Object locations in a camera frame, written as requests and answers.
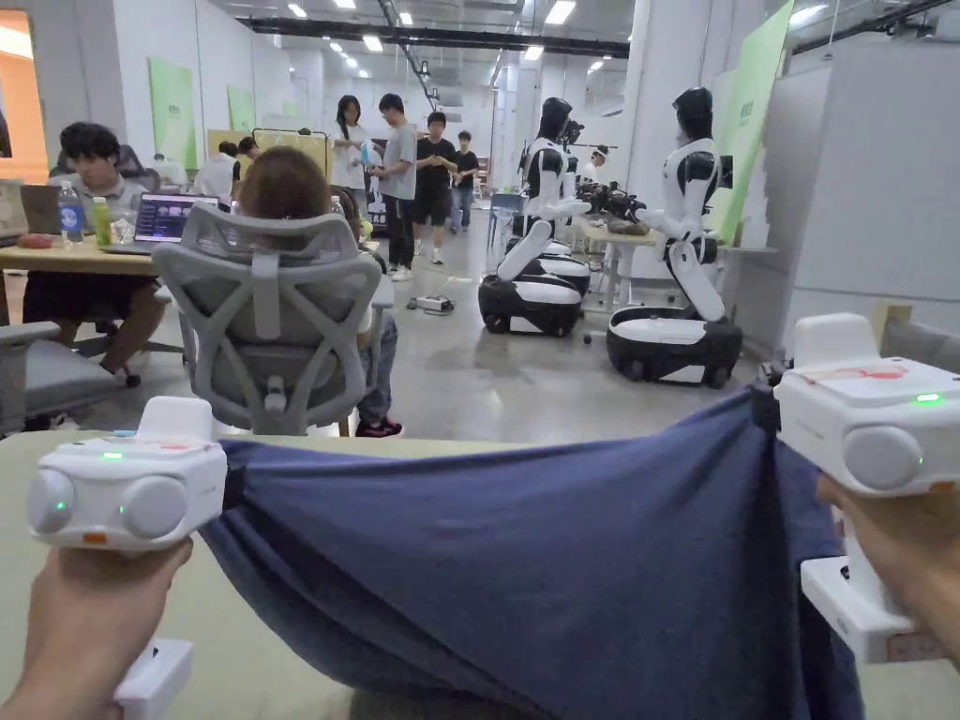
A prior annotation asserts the person's right hand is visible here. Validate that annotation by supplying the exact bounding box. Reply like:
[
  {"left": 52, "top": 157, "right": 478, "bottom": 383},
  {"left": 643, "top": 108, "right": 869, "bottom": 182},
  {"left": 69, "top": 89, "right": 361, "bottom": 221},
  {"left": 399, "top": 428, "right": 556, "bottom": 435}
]
[{"left": 816, "top": 475, "right": 960, "bottom": 674}]

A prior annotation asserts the white black humanoid robot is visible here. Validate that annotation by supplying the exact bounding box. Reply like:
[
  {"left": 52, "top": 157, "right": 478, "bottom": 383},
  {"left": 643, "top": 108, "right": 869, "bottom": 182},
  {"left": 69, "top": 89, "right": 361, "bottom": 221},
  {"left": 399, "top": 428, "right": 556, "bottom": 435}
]
[
  {"left": 541, "top": 118, "right": 595, "bottom": 298},
  {"left": 478, "top": 97, "right": 585, "bottom": 336},
  {"left": 606, "top": 86, "right": 745, "bottom": 390}
]

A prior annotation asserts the person's left hand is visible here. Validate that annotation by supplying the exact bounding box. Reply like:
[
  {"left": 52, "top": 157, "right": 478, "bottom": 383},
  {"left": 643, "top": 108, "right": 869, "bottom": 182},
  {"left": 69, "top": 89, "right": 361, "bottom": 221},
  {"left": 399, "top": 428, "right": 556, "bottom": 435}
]
[{"left": 0, "top": 541, "right": 195, "bottom": 720}]

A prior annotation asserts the blue chair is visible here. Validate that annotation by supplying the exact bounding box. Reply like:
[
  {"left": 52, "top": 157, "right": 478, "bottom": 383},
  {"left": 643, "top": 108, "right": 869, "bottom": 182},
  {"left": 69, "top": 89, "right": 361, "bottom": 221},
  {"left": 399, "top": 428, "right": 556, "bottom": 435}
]
[{"left": 487, "top": 192, "right": 528, "bottom": 248}]

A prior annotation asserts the grey mesh office chair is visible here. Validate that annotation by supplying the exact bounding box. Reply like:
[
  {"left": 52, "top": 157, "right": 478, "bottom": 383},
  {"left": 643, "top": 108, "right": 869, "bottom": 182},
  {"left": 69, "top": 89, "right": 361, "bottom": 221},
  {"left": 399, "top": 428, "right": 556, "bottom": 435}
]
[{"left": 152, "top": 201, "right": 397, "bottom": 438}]

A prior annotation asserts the dark blue shirt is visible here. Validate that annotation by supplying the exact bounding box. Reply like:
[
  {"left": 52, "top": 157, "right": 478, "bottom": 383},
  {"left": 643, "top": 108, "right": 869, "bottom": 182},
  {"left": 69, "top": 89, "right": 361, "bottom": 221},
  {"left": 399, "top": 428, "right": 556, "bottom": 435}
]
[{"left": 198, "top": 381, "right": 870, "bottom": 720}]

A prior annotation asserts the bed with beige sheet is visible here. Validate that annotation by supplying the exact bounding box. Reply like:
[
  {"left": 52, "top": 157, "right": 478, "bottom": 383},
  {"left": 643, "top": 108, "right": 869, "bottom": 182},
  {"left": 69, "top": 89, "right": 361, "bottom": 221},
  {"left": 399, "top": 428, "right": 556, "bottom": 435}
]
[{"left": 0, "top": 430, "right": 960, "bottom": 720}]

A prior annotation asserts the wooden desk with laptop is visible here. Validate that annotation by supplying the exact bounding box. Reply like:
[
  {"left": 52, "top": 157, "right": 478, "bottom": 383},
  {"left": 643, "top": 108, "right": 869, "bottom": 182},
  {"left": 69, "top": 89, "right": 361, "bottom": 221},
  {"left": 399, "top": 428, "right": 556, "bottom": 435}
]
[{"left": 0, "top": 178, "right": 226, "bottom": 323}]

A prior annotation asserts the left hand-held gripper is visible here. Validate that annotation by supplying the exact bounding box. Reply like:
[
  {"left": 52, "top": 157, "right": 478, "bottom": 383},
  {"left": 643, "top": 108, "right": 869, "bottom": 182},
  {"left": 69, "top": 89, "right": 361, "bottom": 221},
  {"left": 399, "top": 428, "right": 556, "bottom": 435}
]
[{"left": 28, "top": 396, "right": 248, "bottom": 720}]

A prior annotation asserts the wooden work table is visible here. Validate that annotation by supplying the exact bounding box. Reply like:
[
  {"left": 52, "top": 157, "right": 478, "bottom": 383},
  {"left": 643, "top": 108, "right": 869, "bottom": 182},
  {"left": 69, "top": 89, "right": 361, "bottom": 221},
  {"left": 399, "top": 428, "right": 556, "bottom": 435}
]
[{"left": 576, "top": 179, "right": 680, "bottom": 315}]

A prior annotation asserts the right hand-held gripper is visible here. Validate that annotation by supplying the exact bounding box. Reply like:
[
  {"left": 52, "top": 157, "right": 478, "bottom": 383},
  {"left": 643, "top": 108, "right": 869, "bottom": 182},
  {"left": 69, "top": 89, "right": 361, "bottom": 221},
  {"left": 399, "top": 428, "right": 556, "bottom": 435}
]
[{"left": 749, "top": 313, "right": 960, "bottom": 665}]

